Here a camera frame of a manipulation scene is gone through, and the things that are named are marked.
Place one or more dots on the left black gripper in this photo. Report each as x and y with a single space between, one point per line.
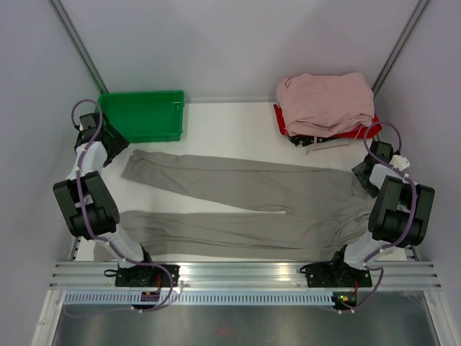
119 143

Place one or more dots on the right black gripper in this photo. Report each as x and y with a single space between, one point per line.
372 189

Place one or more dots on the grey trousers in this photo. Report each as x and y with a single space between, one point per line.
236 208

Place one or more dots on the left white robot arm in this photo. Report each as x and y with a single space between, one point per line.
88 208

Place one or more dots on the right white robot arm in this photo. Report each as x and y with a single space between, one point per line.
400 215

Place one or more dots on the pink folded trousers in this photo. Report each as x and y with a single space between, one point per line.
324 106

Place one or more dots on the red folded garment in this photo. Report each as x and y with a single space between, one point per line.
357 133

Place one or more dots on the green plastic tray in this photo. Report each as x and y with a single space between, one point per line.
145 117

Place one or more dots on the dark patterned folded garment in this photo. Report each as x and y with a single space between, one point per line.
303 141

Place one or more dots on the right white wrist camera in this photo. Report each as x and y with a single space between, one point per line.
399 162

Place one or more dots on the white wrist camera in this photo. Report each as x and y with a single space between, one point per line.
399 162
87 125

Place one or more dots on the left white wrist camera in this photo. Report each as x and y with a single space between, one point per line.
87 125

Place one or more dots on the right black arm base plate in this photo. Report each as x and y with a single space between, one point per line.
327 275

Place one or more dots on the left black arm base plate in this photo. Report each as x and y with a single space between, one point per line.
145 276

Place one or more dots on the left aluminium frame post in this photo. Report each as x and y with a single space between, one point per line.
74 37

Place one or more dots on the aluminium frame post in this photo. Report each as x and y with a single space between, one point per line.
74 37
403 38

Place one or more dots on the right aluminium frame post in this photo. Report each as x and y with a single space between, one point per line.
403 38

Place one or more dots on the aluminium mounting rail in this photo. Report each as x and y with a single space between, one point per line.
242 276

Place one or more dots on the slotted grey cable duct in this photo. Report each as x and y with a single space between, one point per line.
198 298

